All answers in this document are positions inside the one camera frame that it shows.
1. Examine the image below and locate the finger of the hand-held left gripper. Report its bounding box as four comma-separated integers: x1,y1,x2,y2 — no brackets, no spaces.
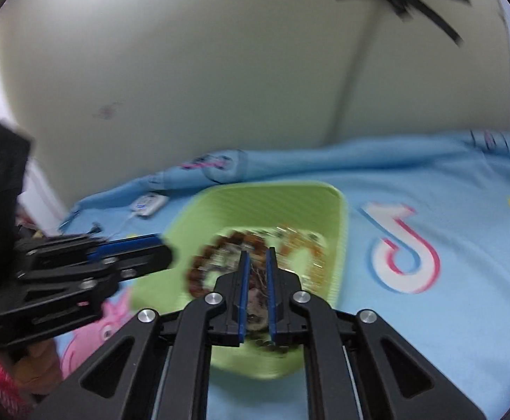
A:
0,244,173,351
14,233,165,260

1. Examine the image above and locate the clear mixed bead bracelet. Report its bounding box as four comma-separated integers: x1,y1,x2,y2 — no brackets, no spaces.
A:
244,262,302,357

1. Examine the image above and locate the yellow bead bracelet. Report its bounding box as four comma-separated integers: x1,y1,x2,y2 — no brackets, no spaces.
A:
273,223,330,289

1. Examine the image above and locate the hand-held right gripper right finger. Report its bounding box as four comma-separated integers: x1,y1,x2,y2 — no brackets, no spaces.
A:
266,247,488,420

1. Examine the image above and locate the person's left hand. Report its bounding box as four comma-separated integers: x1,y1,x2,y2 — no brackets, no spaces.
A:
16,339,65,392

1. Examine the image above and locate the white charger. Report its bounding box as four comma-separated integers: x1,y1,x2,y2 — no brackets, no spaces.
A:
131,192,169,218

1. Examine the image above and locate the printed cartoon blanket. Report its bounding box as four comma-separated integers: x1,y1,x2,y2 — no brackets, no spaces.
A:
58,129,510,420

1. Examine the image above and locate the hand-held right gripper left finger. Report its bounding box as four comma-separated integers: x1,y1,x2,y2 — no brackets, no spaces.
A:
27,247,253,420

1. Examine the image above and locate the green plastic tray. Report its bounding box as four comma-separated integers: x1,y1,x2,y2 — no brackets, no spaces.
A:
130,181,350,381

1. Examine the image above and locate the brown wooden bead bracelet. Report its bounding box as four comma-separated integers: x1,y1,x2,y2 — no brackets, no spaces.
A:
185,230,277,302

